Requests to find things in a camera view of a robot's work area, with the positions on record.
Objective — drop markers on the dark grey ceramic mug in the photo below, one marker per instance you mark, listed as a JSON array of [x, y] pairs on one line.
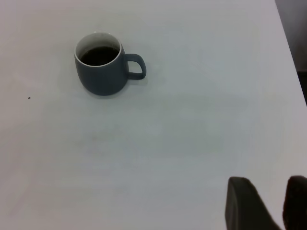
[[100, 79]]

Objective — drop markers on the dark coffee liquid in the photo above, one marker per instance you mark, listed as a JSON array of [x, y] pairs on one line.
[[98, 56]]

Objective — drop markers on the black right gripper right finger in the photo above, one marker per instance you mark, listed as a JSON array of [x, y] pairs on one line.
[[296, 203]]

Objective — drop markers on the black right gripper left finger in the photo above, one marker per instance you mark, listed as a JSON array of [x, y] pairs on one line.
[[242, 206]]

